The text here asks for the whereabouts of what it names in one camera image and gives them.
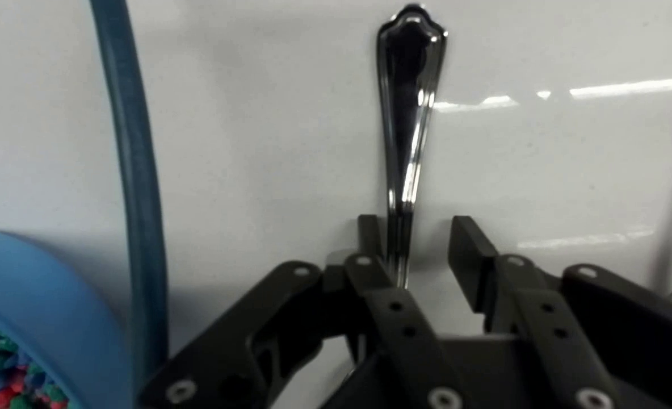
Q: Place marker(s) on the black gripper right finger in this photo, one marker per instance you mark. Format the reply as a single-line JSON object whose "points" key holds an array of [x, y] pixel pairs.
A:
{"points": [[576, 349]]}

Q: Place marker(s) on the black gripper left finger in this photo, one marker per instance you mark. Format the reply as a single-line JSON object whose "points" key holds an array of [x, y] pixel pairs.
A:
{"points": [[396, 333]]}

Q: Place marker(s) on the dark metal spoon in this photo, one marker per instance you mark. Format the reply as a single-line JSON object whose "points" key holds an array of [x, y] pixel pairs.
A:
{"points": [[407, 91]]}

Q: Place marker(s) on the blue bowl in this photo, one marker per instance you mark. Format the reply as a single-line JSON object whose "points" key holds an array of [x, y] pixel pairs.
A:
{"points": [[54, 303]]}

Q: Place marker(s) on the red green blue beads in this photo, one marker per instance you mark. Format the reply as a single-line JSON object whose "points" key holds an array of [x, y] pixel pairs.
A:
{"points": [[9, 372]]}

